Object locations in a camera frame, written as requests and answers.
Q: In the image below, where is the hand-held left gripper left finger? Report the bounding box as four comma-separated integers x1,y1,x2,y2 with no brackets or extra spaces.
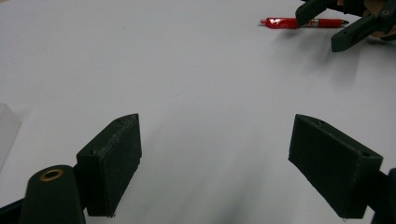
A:
76,113,143,218

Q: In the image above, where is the red pen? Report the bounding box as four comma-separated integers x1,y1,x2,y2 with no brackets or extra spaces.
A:
260,17,350,30

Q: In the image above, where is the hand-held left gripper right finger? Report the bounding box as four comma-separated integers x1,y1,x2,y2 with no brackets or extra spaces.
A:
288,113,384,219

